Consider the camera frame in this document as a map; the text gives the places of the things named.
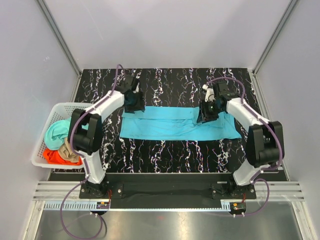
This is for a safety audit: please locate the teal green t shirt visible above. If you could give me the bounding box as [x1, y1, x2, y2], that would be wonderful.
[44, 117, 88, 151]

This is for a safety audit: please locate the bright blue t shirt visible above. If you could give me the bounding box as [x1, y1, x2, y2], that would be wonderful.
[119, 106, 242, 141]

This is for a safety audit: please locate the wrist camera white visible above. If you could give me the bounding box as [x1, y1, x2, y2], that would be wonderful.
[202, 84, 215, 102]
[133, 83, 140, 93]

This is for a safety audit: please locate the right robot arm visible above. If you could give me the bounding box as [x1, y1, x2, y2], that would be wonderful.
[196, 77, 285, 197]

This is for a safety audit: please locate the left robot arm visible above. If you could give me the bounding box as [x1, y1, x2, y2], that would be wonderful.
[68, 75, 145, 195]

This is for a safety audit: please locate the right small connector board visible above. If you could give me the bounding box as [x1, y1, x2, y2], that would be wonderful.
[231, 202, 247, 212]

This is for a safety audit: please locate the aluminium front rail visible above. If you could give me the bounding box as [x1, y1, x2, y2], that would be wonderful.
[33, 181, 304, 212]

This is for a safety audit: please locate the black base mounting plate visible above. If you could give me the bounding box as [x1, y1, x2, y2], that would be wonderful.
[48, 171, 288, 210]

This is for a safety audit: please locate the aluminium frame post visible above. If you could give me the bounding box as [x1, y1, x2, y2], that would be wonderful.
[252, 0, 300, 76]
[35, 0, 82, 78]

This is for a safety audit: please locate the orange t shirt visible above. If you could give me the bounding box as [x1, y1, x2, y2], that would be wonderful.
[42, 148, 83, 166]

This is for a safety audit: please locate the small connector board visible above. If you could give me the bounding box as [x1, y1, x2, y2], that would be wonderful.
[231, 202, 247, 212]
[96, 201, 110, 209]

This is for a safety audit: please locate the left small connector board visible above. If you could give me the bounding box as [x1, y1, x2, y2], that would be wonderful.
[96, 201, 110, 209]

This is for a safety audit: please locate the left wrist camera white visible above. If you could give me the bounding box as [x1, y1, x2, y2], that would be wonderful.
[133, 83, 140, 93]

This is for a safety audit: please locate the beige t shirt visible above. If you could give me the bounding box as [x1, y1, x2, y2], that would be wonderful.
[57, 137, 81, 165]

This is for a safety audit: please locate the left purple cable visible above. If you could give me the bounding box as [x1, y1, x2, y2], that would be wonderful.
[60, 64, 125, 237]

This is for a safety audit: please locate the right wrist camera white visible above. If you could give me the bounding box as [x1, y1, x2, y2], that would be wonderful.
[202, 84, 215, 102]

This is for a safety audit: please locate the right aluminium frame post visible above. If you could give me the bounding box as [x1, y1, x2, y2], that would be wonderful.
[252, 0, 300, 76]

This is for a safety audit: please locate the white plastic laundry basket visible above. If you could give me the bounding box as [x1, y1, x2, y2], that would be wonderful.
[31, 102, 105, 173]

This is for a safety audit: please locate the left aluminium frame post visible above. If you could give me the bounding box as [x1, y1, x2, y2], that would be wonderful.
[35, 0, 82, 78]

